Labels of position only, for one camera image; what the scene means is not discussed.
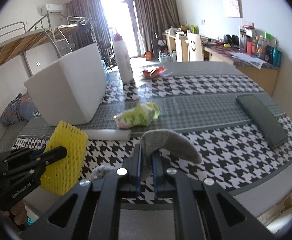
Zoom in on green tissue packet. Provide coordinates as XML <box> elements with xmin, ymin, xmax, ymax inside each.
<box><xmin>113</xmin><ymin>102</ymin><xmax>160</xmax><ymax>129</ymax></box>

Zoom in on grey curtain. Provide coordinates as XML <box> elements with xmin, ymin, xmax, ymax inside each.
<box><xmin>66</xmin><ymin>0</ymin><xmax>111</xmax><ymax>53</ymax></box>
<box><xmin>134</xmin><ymin>0</ymin><xmax>179</xmax><ymax>51</ymax></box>

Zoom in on red snack packet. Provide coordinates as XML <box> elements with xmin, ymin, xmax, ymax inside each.
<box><xmin>142</xmin><ymin>66</ymin><xmax>167</xmax><ymax>80</ymax></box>

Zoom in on yellow foam net sleeve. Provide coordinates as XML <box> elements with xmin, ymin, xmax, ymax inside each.
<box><xmin>41</xmin><ymin>121</ymin><xmax>88</xmax><ymax>196</ymax></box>

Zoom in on blue plaid quilt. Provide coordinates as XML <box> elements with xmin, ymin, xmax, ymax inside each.
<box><xmin>0</xmin><ymin>92</ymin><xmax>41</xmax><ymax>126</ymax></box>

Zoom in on grey curtain left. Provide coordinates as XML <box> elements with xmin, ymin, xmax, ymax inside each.
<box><xmin>66</xmin><ymin>0</ymin><xmax>111</xmax><ymax>53</ymax></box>

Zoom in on person's left hand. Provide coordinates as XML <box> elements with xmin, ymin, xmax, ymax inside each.
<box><xmin>0</xmin><ymin>200</ymin><xmax>28</xmax><ymax>225</ymax></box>

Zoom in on wooden desk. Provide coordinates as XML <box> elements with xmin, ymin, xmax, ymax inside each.
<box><xmin>163</xmin><ymin>33</ymin><xmax>280</xmax><ymax>95</ymax></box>

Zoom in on black headphones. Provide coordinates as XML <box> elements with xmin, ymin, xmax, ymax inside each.
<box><xmin>223</xmin><ymin>34</ymin><xmax>239</xmax><ymax>47</ymax></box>

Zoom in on papers on desk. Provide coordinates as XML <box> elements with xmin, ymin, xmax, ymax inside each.
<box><xmin>231</xmin><ymin>53</ymin><xmax>267</xmax><ymax>69</ymax></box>

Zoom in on houndstooth tablecloth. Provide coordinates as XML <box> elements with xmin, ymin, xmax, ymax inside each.
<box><xmin>80</xmin><ymin>62</ymin><xmax>292</xmax><ymax>216</ymax></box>

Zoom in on dark green phone case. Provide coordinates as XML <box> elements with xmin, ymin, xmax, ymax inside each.
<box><xmin>235</xmin><ymin>95</ymin><xmax>288</xmax><ymax>149</ymax></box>

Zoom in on white air conditioner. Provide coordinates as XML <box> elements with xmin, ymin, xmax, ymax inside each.
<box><xmin>41</xmin><ymin>4</ymin><xmax>64</xmax><ymax>16</ymax></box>

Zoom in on white pump bottle red cap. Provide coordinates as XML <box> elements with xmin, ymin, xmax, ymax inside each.
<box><xmin>113</xmin><ymin>33</ymin><xmax>134</xmax><ymax>83</ymax></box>

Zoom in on teal bottle on desk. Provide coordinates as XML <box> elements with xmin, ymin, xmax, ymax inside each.
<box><xmin>272</xmin><ymin>48</ymin><xmax>282</xmax><ymax>69</ymax></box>

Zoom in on white styrofoam box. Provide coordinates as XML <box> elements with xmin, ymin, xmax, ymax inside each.
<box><xmin>24</xmin><ymin>43</ymin><xmax>106</xmax><ymax>126</ymax></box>

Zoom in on cartoon wall picture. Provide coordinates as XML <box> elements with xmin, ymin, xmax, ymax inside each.
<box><xmin>225</xmin><ymin>0</ymin><xmax>242</xmax><ymax>18</ymax></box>

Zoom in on metal bunk bed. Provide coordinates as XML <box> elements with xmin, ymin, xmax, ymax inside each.
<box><xmin>0</xmin><ymin>11</ymin><xmax>97</xmax><ymax>67</ymax></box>

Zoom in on black folding chair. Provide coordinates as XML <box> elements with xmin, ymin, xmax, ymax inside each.
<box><xmin>103</xmin><ymin>43</ymin><xmax>115</xmax><ymax>71</ymax></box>

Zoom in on grey curtain right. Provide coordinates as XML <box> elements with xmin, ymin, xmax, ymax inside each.
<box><xmin>134</xmin><ymin>0</ymin><xmax>179</xmax><ymax>51</ymax></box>

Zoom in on wooden chair smiley face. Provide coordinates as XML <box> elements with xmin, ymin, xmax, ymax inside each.
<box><xmin>186</xmin><ymin>33</ymin><xmax>204</xmax><ymax>62</ymax></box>

